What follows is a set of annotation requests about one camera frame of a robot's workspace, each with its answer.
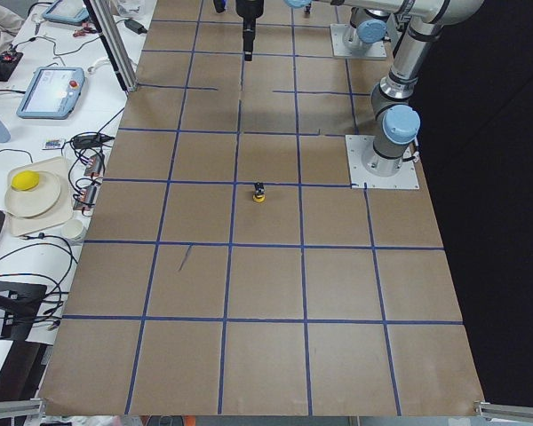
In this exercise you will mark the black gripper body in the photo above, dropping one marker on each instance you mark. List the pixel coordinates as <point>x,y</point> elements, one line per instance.
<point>247,10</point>

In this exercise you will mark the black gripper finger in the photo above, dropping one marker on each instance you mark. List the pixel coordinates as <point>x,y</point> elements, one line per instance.
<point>248,44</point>

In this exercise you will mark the yellow push button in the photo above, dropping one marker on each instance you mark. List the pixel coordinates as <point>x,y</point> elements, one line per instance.
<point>259,194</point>

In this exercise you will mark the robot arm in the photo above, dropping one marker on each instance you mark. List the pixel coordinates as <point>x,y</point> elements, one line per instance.
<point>361,38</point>
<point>398,123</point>

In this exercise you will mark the black power adapter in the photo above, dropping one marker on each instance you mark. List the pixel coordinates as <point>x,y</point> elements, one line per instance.
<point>135,26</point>

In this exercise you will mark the far blue teach pendant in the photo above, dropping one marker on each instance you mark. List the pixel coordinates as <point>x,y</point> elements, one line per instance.
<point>70,12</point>

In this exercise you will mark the blue teach pendant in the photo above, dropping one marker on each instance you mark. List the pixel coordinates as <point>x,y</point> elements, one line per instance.
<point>70,12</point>
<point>52,93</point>

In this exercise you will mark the upper usb hub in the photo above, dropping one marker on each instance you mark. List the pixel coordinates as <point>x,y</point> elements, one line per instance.
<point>95,166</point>

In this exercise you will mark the usb hub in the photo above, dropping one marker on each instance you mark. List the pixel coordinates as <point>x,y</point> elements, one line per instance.
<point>95,166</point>
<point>85,198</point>

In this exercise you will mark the near blue teach pendant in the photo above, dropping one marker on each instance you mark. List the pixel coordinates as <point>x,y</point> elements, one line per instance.
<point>52,93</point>

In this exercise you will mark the lower usb hub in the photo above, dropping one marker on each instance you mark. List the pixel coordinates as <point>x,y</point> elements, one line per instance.
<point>85,198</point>

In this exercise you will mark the black red electronic device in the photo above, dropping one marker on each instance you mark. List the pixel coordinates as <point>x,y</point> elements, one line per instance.
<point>9,60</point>

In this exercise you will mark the beige square tray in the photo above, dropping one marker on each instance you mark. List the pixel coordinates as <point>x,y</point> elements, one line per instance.
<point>62,210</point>

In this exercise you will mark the white paper cup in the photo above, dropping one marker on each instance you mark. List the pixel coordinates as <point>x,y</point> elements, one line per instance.
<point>74,231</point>

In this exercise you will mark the beige round plate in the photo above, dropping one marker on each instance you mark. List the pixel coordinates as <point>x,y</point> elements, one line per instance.
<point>36,201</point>

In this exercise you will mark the yellow lemon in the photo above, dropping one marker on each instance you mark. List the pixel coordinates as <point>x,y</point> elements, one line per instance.
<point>25,180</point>

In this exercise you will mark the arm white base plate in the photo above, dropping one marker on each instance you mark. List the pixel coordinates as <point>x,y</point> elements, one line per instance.
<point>368,170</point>
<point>346,44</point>

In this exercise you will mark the aluminium frame post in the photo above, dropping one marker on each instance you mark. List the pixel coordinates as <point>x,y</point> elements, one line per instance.
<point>104,22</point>

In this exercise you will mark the black camera stand base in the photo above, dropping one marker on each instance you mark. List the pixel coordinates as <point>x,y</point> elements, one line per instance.
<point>19,305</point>

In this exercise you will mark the left aluminium rail corner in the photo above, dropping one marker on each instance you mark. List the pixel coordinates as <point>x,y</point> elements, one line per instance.
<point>11,409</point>

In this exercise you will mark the aluminium rail corner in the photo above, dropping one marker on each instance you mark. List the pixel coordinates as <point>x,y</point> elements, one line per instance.
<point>505,412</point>
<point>11,409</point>

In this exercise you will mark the right aluminium rail corner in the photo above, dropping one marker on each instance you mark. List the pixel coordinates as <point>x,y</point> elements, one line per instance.
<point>505,412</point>

